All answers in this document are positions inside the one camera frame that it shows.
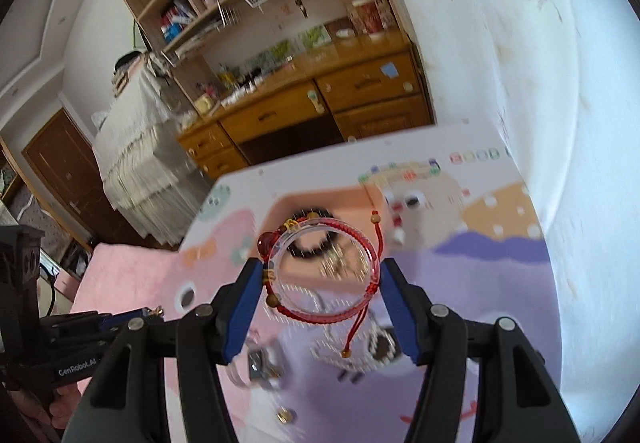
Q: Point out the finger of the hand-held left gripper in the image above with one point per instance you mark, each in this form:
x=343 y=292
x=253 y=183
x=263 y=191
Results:
x=117 y=320

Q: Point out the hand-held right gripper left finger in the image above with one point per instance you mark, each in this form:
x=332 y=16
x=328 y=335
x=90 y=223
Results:
x=244 y=318

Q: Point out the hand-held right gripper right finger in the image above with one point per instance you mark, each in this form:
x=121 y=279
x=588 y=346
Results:
x=400 y=318

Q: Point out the small gold charm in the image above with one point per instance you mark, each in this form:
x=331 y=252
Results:
x=157 y=312

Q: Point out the clear bangle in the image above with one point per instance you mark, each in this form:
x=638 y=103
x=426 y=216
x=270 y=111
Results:
x=327 y=223

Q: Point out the person's left hand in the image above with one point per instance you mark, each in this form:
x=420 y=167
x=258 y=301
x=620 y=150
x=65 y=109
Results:
x=62 y=405

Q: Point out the bead-framed dark pendant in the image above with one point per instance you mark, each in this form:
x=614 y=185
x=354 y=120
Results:
x=382 y=347

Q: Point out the cartoon printed mat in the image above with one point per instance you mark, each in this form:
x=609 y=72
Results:
x=490 y=303

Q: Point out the small gold bead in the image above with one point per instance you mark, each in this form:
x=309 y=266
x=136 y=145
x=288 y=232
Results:
x=284 y=415

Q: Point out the brown wooden door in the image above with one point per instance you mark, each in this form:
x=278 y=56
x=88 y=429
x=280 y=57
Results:
x=65 y=168

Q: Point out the white lace furniture cover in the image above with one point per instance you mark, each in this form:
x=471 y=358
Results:
x=140 y=158

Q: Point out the wooden desk with drawers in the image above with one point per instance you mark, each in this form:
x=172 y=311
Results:
x=360 y=88

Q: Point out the red patterned box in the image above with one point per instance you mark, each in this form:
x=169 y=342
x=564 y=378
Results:
x=370 y=15

